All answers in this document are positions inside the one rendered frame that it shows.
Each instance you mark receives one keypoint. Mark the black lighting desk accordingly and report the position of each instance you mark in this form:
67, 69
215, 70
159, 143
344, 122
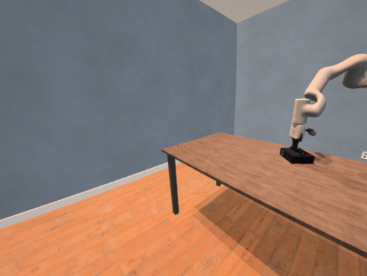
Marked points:
297, 156

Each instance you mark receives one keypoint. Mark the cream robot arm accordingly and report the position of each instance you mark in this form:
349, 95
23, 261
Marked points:
354, 68

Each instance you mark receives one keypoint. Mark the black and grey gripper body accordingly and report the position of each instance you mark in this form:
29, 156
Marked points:
296, 130

